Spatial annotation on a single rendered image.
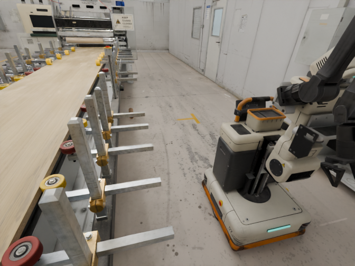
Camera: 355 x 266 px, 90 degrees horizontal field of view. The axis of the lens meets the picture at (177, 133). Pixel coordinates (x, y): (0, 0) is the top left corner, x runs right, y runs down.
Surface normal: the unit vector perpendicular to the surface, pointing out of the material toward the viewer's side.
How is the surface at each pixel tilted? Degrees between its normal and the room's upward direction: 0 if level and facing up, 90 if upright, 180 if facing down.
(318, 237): 0
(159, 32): 90
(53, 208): 90
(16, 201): 0
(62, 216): 90
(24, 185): 0
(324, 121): 90
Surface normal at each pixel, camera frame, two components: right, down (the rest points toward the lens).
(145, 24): 0.25, 0.51
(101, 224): 0.04, -0.85
